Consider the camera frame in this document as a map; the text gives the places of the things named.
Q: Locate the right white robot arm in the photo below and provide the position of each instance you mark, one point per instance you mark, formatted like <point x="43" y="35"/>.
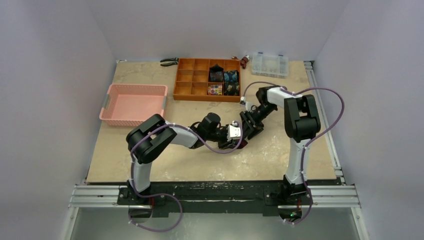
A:
<point x="301" y="125"/>

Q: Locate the black handled pliers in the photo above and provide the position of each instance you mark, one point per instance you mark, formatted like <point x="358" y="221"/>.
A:
<point x="167" y="62"/>

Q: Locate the clear plastic organizer box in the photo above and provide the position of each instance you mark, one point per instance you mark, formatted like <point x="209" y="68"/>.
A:
<point x="274" y="66"/>

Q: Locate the black gold rolled tie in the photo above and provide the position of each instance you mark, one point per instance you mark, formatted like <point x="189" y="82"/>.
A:
<point x="231" y="89"/>

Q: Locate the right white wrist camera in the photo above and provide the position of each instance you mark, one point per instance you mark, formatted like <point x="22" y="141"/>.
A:
<point x="246" y="104"/>

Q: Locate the red navy striped tie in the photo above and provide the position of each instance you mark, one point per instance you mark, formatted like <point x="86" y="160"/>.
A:
<point x="242" y="144"/>

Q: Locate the brown small tool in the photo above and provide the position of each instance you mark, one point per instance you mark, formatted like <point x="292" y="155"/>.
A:
<point x="243" y="61"/>

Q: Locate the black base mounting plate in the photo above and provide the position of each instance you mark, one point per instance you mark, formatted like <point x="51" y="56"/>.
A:
<point x="270" y="198"/>

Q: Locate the orange compartment tray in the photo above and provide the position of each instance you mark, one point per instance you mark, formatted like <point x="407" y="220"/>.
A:
<point x="193" y="83"/>

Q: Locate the aluminium frame rail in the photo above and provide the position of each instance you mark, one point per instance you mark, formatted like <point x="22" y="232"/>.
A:
<point x="325" y="194"/>

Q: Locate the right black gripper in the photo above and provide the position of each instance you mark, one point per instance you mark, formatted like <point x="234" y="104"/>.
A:
<point x="250" y="119"/>

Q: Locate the colourful dotted rolled tie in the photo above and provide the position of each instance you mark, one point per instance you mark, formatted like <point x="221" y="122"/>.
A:
<point x="215" y="89"/>

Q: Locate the blue patterned rolled tie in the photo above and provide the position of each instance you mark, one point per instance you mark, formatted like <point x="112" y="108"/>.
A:
<point x="231" y="76"/>

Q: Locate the dark rolled tie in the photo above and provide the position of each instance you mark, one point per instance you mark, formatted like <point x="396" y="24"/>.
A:
<point x="216" y="74"/>

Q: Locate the pink plastic basket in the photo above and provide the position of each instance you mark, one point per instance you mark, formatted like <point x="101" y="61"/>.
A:
<point x="129" y="105"/>

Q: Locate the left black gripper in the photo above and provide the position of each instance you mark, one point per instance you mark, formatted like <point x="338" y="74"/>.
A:
<point x="225" y="143"/>

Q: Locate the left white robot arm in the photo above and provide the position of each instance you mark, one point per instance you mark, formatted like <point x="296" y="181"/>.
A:
<point x="147" y="141"/>

